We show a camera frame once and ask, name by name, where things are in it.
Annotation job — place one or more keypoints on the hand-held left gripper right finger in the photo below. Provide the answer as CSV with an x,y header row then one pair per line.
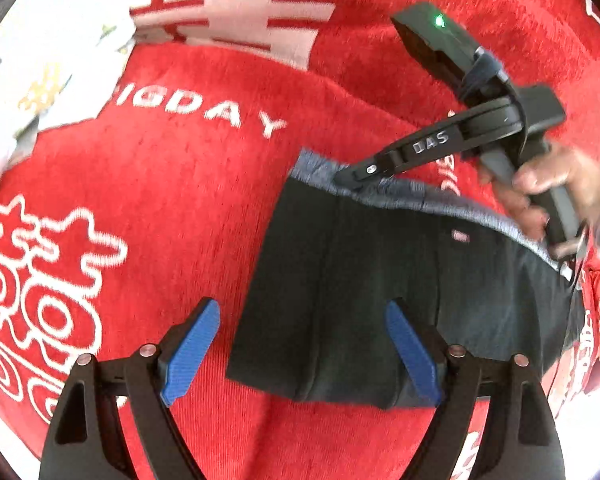
x,y
412,355

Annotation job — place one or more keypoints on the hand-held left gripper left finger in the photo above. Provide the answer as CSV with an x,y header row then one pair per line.
x,y
189,355

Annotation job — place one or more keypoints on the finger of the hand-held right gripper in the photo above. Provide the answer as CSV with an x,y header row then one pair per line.
x,y
380,166

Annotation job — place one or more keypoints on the black pants with grey waistband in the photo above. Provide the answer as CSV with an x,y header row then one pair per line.
x,y
360,285

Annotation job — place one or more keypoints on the person's right hand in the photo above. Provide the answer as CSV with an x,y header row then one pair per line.
x,y
575,175

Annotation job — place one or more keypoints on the red printed sofa cover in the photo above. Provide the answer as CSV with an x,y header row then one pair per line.
x,y
155,185

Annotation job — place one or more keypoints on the red white striped cushion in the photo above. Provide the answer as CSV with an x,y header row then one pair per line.
x,y
230,25

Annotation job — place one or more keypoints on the white floral cloth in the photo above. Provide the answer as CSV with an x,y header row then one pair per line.
x,y
45,60

